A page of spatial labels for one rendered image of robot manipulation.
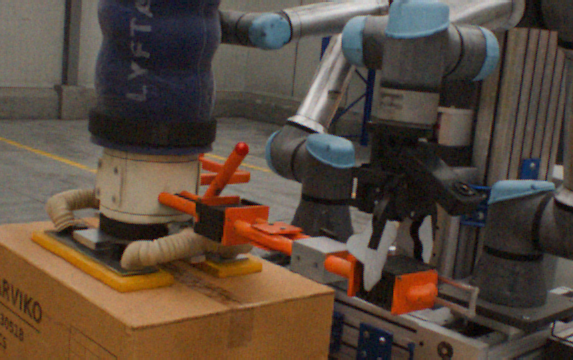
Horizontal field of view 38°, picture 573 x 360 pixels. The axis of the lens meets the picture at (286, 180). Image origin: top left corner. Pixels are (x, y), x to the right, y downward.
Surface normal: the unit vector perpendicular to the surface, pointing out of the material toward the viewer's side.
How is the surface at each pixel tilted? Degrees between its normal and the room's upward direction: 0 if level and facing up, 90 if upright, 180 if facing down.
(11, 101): 90
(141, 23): 70
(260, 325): 90
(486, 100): 90
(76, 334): 90
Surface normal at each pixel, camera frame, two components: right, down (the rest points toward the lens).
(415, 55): -0.13, 0.15
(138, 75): 0.06, -0.11
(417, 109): 0.15, 0.18
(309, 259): -0.76, 0.04
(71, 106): 0.71, 0.19
